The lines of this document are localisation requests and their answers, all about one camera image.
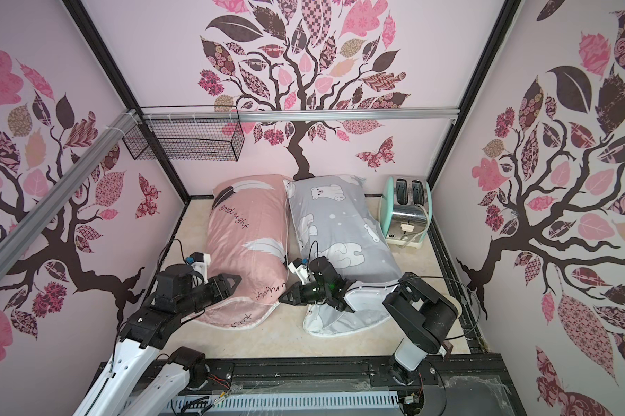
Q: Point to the white slotted cable duct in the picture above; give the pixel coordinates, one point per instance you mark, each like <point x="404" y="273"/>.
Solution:
<point x="340" y="403"/>

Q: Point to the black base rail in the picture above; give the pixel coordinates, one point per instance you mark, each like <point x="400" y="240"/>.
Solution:
<point x="461" y="385"/>

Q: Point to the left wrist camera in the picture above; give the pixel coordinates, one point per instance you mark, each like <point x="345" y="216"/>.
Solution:
<point x="200" y="263"/>

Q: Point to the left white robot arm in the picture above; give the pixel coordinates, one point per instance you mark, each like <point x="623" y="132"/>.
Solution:
<point x="182" y="294"/>

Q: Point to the black vertical frame post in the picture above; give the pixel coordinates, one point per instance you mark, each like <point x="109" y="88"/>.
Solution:
<point x="84" y="23"/>

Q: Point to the grey polar bear pillow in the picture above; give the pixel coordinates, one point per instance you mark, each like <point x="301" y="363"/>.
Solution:
<point x="331" y="219"/>

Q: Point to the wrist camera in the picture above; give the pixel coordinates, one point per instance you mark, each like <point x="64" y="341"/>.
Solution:
<point x="297" y="268"/>
<point x="200" y="263"/>

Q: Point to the mint and chrome toaster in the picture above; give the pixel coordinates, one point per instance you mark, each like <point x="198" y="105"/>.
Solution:
<point x="405" y="211"/>

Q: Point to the black wire mesh basket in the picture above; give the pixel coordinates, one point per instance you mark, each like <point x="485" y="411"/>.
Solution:
<point x="187" y="133"/>

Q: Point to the aluminium rail left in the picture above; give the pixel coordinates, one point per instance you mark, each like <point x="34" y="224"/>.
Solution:
<point x="37" y="219"/>

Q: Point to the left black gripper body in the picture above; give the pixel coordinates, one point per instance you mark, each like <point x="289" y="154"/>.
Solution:
<point x="203" y="295"/>

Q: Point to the pink good night pillow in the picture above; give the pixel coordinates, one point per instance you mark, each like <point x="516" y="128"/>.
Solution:
<point x="247" y="236"/>

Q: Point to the aluminium rail back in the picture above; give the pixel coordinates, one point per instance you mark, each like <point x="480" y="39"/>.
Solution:
<point x="401" y="113"/>

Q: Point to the aluminium rail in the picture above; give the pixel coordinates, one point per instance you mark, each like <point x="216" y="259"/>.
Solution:
<point x="401" y="113"/>
<point x="37" y="219"/>

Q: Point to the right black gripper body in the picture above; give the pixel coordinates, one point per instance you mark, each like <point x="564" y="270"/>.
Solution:
<point x="309" y="291"/>

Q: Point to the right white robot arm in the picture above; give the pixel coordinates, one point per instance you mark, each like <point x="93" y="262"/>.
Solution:
<point x="424" y="315"/>

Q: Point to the black right frame post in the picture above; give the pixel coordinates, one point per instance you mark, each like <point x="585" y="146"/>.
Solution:
<point x="497" y="37"/>

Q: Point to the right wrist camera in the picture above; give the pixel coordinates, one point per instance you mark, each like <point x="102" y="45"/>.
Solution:
<point x="297" y="268"/>

